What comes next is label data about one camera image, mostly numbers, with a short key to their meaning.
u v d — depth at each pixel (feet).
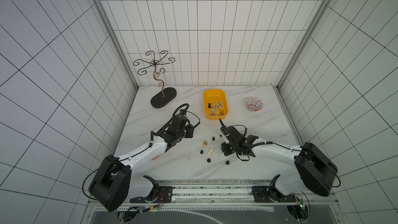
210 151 2.81
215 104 3.40
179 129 2.13
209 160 2.73
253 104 3.50
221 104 3.45
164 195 2.36
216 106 3.43
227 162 2.71
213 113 3.31
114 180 1.33
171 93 3.72
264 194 2.37
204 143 2.89
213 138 3.01
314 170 1.40
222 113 3.35
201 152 2.81
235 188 2.49
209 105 3.49
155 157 1.81
